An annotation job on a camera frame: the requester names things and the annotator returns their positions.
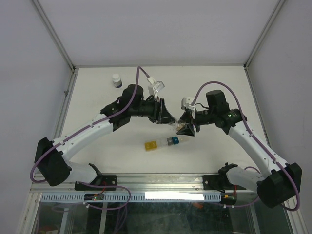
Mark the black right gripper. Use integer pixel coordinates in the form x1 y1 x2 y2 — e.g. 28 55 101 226
176 108 216 136

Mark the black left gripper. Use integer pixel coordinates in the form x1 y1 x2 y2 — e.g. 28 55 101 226
130 96 176 125

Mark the clear bottle gold cap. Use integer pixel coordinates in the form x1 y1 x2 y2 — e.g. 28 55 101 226
169 118 186 131

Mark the weekly pill organizer strip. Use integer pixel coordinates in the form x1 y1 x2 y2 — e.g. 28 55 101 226
144 135 189 152

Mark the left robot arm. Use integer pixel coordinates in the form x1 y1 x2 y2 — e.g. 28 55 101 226
35 84 176 189

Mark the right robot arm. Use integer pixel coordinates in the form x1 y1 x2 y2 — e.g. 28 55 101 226
177 90 302 208

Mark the white pill bottle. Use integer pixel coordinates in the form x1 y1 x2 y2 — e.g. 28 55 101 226
112 74 122 88

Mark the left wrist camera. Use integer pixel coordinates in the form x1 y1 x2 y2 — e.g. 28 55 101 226
147 77 165 100

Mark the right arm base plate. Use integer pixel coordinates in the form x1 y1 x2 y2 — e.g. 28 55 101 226
202 174 246 193

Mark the aluminium mounting rail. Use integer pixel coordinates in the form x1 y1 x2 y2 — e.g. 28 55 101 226
30 172 293 194

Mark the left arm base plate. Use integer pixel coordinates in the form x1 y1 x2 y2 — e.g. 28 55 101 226
74 175 117 192

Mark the white slotted cable duct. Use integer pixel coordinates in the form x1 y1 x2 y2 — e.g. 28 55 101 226
41 192 221 203

